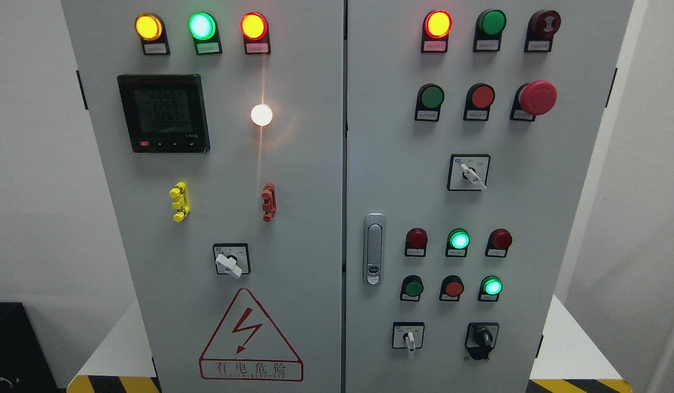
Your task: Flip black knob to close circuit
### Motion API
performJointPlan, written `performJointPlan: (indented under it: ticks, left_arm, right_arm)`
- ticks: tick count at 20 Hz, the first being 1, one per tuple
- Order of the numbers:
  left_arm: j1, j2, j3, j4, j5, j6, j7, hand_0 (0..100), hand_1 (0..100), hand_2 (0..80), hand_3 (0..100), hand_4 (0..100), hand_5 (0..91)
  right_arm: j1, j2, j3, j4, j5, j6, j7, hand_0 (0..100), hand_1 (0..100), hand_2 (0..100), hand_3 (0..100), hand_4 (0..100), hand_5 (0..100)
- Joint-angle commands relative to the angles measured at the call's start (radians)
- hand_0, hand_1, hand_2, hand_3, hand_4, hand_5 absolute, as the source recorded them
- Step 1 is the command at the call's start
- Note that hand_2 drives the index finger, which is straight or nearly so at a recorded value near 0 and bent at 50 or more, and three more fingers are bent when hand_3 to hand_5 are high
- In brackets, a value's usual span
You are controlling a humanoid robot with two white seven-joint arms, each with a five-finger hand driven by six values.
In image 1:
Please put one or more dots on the green lit lamp middle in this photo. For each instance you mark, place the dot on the green lit lamp middle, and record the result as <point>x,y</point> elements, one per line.
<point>457,243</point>

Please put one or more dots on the white-handled selector switch upper right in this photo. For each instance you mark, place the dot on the white-handled selector switch upper right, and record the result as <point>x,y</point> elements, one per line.
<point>468,172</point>

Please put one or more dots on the black box on floor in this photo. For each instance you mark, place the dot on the black box on floor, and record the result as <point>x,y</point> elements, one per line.
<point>23,367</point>

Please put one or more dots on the silver door latch handle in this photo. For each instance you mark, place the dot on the silver door latch handle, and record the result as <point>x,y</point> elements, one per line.
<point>372,254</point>

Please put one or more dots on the yellow terminal connector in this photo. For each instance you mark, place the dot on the yellow terminal connector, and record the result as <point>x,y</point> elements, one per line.
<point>180,201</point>

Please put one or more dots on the white-handled selector switch lower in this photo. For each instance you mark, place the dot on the white-handled selector switch lower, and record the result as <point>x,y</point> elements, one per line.
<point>408,335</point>

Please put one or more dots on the white lit indicator lamp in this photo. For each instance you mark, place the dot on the white lit indicator lamp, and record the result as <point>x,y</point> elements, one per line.
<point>261,115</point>

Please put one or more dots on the black digital power meter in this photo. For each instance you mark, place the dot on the black digital power meter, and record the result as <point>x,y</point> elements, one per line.
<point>165,113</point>

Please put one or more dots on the black knob rotary switch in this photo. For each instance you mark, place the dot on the black knob rotary switch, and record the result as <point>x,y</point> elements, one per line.
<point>481,339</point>

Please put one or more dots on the red push button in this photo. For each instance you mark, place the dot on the red push button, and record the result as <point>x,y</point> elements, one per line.
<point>451,289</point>
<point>479,99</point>

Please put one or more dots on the red terminal connector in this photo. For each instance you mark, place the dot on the red terminal connector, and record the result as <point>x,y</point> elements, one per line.
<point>269,205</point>

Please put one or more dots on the grey cabinet right door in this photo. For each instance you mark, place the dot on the grey cabinet right door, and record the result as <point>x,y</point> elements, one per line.
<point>400,167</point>

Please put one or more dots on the green push button lower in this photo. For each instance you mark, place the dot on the green push button lower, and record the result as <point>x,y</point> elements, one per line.
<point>411,289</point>

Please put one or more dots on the grey cabinet door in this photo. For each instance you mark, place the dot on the grey cabinet door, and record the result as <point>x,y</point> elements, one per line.
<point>400,167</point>
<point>296,258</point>

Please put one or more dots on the dark red lamp left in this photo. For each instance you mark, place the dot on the dark red lamp left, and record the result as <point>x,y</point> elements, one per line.
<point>415,243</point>

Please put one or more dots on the red emergency stop button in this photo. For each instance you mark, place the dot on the red emergency stop button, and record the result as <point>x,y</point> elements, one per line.
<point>533,99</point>

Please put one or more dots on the red push button upper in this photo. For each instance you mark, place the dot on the red push button upper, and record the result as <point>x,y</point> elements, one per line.
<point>479,99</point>

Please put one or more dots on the red lit indicator lamp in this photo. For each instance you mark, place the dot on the red lit indicator lamp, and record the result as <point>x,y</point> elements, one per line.
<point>256,36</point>
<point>435,31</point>

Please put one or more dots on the green unlit indicator lamp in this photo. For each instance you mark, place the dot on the green unlit indicator lamp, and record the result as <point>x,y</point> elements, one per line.
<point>488,30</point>

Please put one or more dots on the red lit indicator lamp right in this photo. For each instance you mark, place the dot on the red lit indicator lamp right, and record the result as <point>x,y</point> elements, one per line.
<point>435,31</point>

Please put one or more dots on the green push button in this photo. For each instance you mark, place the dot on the green push button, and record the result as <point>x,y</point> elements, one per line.
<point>411,289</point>
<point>429,101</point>

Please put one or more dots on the dark red lamp right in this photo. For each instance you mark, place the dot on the dark red lamp right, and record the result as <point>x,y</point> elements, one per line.
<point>498,243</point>

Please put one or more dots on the white-handled selector switch left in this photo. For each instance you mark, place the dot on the white-handled selector switch left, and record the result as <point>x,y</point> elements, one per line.
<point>232,259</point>

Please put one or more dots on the red push button lower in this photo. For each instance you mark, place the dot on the red push button lower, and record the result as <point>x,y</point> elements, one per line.
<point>451,289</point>

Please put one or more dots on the green push button upper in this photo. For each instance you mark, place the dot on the green push button upper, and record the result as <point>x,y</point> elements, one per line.
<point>429,101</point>

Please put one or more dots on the red electric hazard sticker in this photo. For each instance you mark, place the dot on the red electric hazard sticker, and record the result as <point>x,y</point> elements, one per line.
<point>248,345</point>

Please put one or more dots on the dark red buzzer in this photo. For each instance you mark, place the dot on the dark red buzzer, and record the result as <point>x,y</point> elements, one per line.
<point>541,28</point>

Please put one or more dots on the red lit indicator lamp left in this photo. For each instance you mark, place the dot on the red lit indicator lamp left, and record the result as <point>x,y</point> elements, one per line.
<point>256,36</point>

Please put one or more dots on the white-handled selector switch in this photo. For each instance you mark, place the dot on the white-handled selector switch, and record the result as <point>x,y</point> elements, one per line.
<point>408,335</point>
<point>468,172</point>
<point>232,259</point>

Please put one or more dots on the grey cabinet left door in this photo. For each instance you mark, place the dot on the grey cabinet left door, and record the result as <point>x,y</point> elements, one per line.
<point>296,258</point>

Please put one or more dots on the dark red lamp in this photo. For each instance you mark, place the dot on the dark red lamp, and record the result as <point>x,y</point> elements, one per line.
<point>415,243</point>
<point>498,243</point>

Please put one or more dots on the yellow indicator lamp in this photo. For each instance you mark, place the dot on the yellow indicator lamp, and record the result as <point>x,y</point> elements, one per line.
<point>151,30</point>

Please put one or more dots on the green lit button lower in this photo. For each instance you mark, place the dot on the green lit button lower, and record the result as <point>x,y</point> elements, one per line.
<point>490,289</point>

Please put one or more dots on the green lit indicator lamp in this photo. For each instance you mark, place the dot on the green lit indicator lamp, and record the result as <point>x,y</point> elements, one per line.
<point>204,31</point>

